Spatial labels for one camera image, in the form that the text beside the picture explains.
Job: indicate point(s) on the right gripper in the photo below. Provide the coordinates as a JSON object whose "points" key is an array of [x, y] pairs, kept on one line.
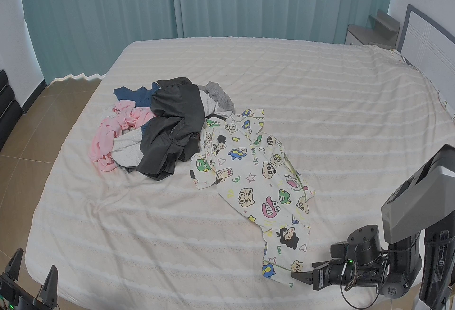
{"points": [[334, 275]]}

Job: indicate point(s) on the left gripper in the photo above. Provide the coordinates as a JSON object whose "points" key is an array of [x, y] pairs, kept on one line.
{"points": [[10, 296]]}

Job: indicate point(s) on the white printed pyjama top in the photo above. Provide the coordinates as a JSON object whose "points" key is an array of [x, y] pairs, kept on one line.
{"points": [[248, 173]]}

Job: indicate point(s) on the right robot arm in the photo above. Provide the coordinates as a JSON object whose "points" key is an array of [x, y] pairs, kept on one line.
{"points": [[401, 219]]}

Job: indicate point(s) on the pile of clothes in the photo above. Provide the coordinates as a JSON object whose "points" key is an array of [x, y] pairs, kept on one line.
{"points": [[170, 124]]}

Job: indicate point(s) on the bed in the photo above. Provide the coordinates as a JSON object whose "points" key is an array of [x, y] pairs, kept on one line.
{"points": [[284, 88]]}

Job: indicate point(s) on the grey bedside table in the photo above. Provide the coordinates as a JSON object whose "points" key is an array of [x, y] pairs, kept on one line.
{"points": [[369, 33]]}

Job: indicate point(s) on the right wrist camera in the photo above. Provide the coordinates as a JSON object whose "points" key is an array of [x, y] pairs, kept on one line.
{"points": [[338, 251]]}

